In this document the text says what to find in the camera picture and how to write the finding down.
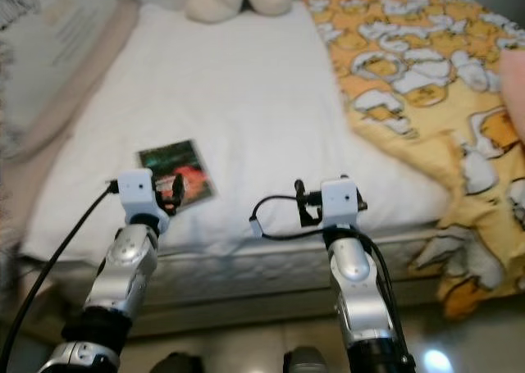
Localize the grey robot leg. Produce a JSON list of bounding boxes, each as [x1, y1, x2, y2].
[[283, 347, 333, 373], [148, 353, 202, 373]]

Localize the grey robot left leg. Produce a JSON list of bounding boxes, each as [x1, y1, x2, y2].
[[148, 353, 202, 373]]

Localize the dark green red book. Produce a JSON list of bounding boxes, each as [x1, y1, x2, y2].
[[138, 139, 216, 203]]

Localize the beige plush toy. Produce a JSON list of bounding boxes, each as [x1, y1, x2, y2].
[[185, 0, 294, 23]]

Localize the pink sheep print cushion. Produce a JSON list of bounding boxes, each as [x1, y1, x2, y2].
[[500, 49, 525, 144]]

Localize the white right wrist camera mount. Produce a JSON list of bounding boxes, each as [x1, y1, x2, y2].
[[320, 176, 363, 230]]

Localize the grey robot right leg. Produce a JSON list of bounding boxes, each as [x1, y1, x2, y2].
[[283, 347, 333, 373]]

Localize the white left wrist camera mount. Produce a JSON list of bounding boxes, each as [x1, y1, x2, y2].
[[117, 170, 159, 220]]

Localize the grey ornament print pillow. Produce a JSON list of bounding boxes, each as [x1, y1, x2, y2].
[[0, 0, 124, 259]]

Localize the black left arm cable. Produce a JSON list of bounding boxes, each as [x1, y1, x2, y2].
[[0, 180, 124, 373]]

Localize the grey-white mattress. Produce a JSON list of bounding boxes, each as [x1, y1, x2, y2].
[[21, 225, 460, 325]]

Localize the white quilted mattress pad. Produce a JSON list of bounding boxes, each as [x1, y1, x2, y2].
[[21, 2, 452, 263]]

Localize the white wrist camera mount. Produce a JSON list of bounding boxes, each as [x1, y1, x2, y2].
[[117, 170, 159, 220], [320, 176, 363, 230]]

